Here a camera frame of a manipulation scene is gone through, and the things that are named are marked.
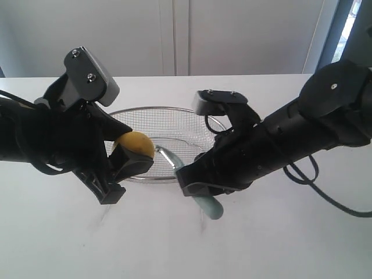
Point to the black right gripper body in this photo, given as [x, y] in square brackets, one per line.
[239, 156]

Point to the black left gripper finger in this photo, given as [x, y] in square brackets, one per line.
[102, 126]
[125, 164]

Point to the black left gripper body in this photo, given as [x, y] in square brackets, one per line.
[57, 144]

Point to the yellow lemon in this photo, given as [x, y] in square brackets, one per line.
[136, 142]

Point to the teal handled vegetable peeler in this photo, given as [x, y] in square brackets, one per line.
[190, 187]

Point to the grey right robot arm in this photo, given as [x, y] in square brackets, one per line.
[333, 109]

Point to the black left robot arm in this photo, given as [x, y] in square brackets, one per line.
[14, 129]

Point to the white cabinet doors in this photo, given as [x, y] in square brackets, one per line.
[166, 38]

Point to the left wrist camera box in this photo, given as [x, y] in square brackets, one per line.
[87, 79]

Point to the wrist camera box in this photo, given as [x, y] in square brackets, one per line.
[215, 102]
[87, 79]

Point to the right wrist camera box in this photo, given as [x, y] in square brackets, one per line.
[215, 102]

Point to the oval wire mesh basket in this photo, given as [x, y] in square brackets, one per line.
[177, 129]

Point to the window with dark frame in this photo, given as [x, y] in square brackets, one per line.
[349, 35]

